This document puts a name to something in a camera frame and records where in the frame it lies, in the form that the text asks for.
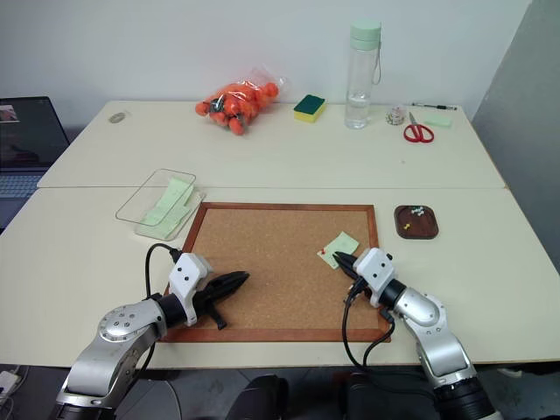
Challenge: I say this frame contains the dark rounded shape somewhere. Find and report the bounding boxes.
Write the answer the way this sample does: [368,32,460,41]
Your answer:
[237,374,291,420]

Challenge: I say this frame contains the red handled scissors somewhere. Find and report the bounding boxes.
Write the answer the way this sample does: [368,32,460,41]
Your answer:
[402,111,437,145]

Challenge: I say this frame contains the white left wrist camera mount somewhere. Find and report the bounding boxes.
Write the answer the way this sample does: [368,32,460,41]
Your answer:
[167,252,214,327]

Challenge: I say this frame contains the green sticky note pad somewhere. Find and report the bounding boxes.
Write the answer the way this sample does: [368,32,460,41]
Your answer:
[423,114,454,131]

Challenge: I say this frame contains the clear plastic box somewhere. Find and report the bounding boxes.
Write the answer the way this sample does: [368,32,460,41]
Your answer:
[115,168,207,242]

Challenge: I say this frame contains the clear bottle with green lid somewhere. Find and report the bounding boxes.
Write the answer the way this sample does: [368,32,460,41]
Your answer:
[344,17,384,131]

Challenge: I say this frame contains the stack of green notes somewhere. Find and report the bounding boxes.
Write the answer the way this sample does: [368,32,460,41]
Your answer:
[141,176,197,229]

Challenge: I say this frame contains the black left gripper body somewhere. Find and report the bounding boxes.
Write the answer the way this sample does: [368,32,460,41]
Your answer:
[193,281,229,331]

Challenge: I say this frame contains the black pen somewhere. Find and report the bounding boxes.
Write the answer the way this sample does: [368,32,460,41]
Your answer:
[410,101,459,111]

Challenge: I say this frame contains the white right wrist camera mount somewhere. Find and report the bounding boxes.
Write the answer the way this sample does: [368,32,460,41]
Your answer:
[352,247,397,308]

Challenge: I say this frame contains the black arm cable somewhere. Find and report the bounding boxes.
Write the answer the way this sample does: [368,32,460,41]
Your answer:
[144,242,181,303]
[340,279,397,382]

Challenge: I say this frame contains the white power strip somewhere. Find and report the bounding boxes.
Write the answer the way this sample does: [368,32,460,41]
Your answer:
[0,370,24,397]

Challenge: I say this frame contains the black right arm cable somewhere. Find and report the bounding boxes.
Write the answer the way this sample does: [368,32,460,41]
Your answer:
[340,279,397,382]

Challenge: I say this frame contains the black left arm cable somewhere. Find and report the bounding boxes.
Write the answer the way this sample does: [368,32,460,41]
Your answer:
[144,242,181,303]

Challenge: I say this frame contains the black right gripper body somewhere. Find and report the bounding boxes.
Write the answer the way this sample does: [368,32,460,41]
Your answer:
[345,262,371,304]

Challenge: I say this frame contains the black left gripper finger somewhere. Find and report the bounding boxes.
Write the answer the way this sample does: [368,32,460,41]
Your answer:
[208,270,251,291]
[216,281,247,304]

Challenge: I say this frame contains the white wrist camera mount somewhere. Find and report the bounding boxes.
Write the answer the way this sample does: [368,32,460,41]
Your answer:
[352,247,397,308]
[167,252,214,327]

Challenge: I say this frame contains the green sticky note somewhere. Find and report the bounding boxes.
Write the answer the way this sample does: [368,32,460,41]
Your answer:
[316,231,360,270]

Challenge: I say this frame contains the open laptop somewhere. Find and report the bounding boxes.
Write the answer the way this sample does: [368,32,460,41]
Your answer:
[0,96,72,199]

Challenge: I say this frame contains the grey partition panel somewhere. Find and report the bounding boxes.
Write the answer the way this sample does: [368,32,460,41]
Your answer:
[469,0,560,281]

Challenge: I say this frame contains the dark wooden tray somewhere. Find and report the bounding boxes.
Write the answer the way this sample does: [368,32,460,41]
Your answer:
[393,204,441,242]

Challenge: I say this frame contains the green and yellow sponge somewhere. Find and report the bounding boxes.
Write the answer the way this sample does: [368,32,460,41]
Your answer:
[292,93,327,123]

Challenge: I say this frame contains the wood framed cork board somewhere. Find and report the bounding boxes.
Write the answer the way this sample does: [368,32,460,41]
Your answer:
[158,201,393,344]

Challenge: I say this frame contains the plastic bag of orange fruit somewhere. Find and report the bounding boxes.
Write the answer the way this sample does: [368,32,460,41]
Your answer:
[194,65,288,137]

